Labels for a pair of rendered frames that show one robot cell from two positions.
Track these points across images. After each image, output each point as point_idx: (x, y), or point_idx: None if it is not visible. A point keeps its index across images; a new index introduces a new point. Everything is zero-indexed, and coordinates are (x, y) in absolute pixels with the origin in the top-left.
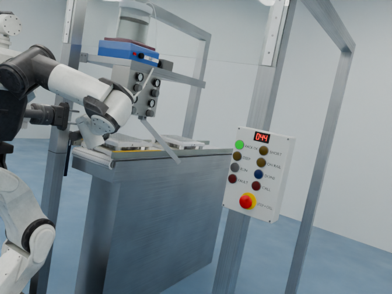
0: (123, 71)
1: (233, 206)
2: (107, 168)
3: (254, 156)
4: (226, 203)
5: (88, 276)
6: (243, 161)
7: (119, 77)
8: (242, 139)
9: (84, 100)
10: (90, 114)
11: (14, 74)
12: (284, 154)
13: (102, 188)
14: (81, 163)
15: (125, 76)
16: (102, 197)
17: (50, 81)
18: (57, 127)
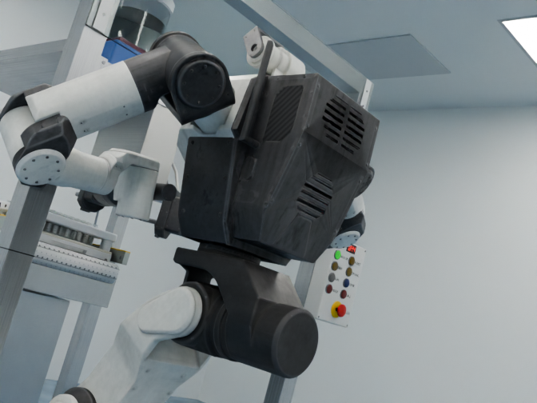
0: (173, 121)
1: (324, 317)
2: (98, 281)
3: (344, 266)
4: (320, 314)
5: None
6: (337, 271)
7: (166, 129)
8: (339, 249)
9: (363, 216)
10: (352, 229)
11: (370, 182)
12: (362, 264)
13: (21, 321)
14: (35, 273)
15: (177, 130)
16: (17, 340)
17: None
18: (87, 206)
